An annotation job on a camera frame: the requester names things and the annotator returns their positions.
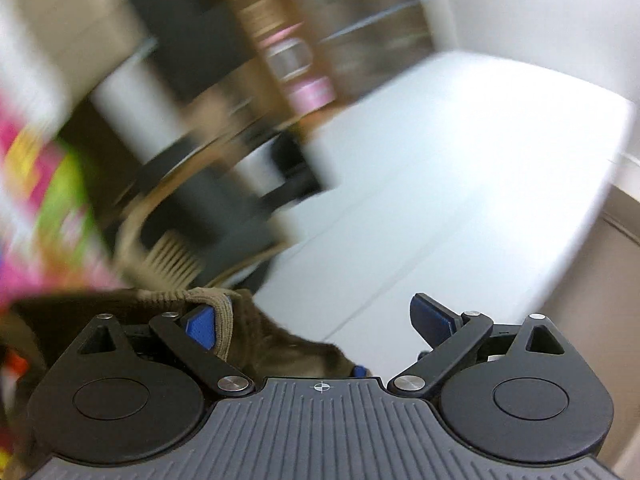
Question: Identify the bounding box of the colourful cartoon patchwork blanket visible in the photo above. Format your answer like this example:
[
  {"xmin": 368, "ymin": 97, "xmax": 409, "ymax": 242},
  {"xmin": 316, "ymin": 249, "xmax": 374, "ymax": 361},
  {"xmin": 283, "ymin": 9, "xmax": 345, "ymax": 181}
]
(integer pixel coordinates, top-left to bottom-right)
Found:
[{"xmin": 1, "ymin": 100, "xmax": 124, "ymax": 308}]

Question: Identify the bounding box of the brown polka dot corduroy dress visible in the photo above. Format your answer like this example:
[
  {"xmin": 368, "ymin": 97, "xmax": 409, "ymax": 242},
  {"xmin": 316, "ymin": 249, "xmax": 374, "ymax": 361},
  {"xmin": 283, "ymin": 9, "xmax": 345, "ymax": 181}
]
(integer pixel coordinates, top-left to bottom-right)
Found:
[{"xmin": 1, "ymin": 288, "xmax": 369, "ymax": 479}]

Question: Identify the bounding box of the white wardrobe cabinet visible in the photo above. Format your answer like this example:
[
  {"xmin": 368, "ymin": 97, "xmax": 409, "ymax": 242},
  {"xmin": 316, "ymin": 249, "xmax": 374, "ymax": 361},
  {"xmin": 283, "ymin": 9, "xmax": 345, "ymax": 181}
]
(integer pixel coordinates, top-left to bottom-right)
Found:
[{"xmin": 256, "ymin": 0, "xmax": 639, "ymax": 375}]

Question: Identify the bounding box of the beige black mesh office chair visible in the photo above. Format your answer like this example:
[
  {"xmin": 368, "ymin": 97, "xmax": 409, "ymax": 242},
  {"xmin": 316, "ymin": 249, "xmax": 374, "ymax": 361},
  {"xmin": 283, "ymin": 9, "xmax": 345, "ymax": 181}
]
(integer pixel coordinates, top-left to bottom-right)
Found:
[{"xmin": 91, "ymin": 0, "xmax": 326, "ymax": 289}]

